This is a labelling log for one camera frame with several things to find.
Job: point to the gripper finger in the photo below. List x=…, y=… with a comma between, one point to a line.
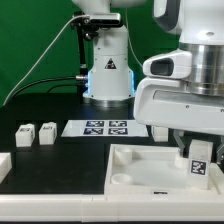
x=220, y=151
x=181, y=141

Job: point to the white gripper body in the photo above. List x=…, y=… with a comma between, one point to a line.
x=165, y=103

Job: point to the white square tabletop part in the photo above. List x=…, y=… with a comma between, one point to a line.
x=141, y=170

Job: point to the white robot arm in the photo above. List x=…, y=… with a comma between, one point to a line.
x=198, y=61

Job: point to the white sheet with tags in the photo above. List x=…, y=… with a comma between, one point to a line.
x=104, y=128

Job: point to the white left fence piece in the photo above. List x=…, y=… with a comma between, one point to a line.
x=5, y=165

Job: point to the grey camera on stand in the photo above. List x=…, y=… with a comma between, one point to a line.
x=102, y=20

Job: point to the black camera stand pole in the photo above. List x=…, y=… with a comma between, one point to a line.
x=83, y=67

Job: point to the white front fence rail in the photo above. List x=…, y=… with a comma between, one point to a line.
x=99, y=208

